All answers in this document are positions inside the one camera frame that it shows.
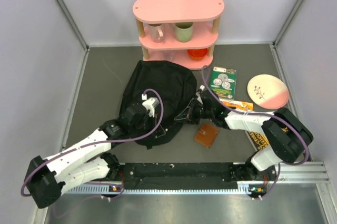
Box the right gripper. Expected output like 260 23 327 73
176 98 215 125

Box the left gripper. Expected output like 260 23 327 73
130 112 165 139

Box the black student backpack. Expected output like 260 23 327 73
120 61 197 149

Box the green treehouse paperback book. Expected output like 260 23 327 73
209 66 237 100

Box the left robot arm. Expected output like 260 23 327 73
23 98 191 209

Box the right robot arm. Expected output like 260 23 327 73
189 98 314 180

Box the brown leather wallet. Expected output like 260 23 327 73
194 123 220 149

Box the orange paperback book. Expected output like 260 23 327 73
220 99 253 111

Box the orange bowl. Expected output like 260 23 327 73
187 48 209 60

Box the black yellow treehouse book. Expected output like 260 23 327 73
245 131 270 151

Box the green mug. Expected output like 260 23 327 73
169 22 193 43

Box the cream and pink plate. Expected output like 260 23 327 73
247 74 290 110

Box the pink three-tier shelf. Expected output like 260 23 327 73
133 0 225 70

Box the pink mug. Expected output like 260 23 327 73
147 24 165 43

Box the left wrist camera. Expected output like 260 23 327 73
142 94 160 118

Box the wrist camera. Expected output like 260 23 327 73
197 85 205 93
142 94 160 118

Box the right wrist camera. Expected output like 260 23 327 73
197 85 205 93

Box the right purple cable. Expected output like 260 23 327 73
201 65 309 201

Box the purple cable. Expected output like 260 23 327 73
21 89 164 198
201 65 309 201

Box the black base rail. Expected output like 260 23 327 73
89 162 277 190

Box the grey cable duct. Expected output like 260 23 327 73
52 183 266 196

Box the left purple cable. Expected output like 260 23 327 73
21 89 164 198

